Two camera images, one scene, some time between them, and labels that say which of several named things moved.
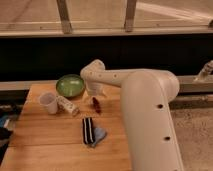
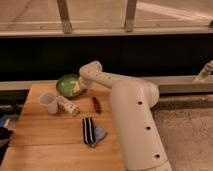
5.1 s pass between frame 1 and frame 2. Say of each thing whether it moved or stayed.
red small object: stayed
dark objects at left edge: stayed
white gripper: moved
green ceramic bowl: stayed
